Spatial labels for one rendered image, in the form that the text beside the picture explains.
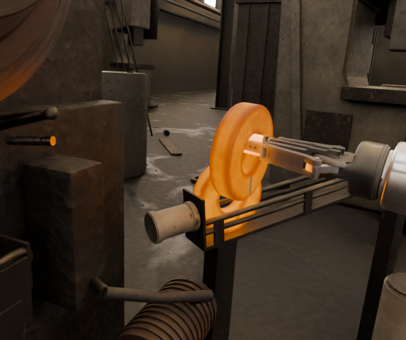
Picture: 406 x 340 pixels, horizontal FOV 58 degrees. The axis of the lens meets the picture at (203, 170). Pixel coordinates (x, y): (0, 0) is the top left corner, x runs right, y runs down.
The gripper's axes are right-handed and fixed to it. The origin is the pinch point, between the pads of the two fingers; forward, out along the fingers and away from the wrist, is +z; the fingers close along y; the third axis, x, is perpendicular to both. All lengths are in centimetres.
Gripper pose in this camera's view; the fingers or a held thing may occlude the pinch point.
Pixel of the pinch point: (245, 142)
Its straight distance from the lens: 57.9
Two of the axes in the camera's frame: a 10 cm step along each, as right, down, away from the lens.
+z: -8.3, -2.4, 5.0
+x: 1.0, -9.5, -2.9
